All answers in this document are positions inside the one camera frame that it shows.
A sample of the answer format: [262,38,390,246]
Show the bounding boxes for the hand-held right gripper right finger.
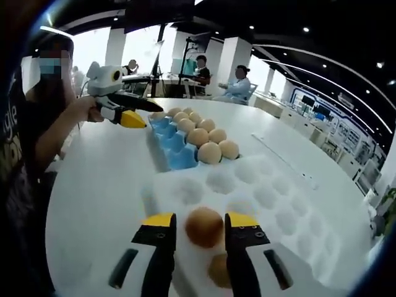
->
[224,212,320,297]

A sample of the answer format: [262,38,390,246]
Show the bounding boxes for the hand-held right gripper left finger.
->
[53,212,178,297]

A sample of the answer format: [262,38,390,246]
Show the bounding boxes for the single brown egg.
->
[184,207,224,249]
[207,253,231,289]

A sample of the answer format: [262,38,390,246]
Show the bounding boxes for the blue egg tray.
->
[147,113,242,171]

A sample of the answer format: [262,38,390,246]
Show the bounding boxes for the group of brown eggs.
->
[150,106,241,163]

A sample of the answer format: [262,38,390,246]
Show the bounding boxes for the white foam egg block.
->
[140,154,341,297]

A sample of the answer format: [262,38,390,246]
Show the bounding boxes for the person's left hand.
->
[75,97,105,123]

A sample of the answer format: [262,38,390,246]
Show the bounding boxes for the black side desk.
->
[122,74,155,85]

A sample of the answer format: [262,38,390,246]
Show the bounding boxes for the black tripod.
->
[144,24,168,98]

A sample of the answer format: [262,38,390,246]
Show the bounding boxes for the person's head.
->
[37,32,77,100]

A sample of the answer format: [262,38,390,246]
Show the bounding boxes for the teal screen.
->
[182,58,198,75]

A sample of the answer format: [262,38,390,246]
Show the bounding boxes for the black pole stand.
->
[178,34,200,97]

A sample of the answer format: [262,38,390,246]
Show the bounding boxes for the white table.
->
[45,98,377,297]

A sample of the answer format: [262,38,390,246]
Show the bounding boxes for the black hanging screen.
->
[123,0,196,35]

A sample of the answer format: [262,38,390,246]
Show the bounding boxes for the white power strip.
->
[251,132,319,190]

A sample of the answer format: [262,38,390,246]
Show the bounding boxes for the white office chair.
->
[244,82,259,105]

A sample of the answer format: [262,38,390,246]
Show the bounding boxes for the person's black printed shirt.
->
[0,71,56,291]

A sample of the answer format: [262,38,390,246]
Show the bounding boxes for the row of white cabinets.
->
[253,89,359,168]

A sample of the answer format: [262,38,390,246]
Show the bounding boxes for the blue trimmed display shelves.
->
[290,86,391,196]

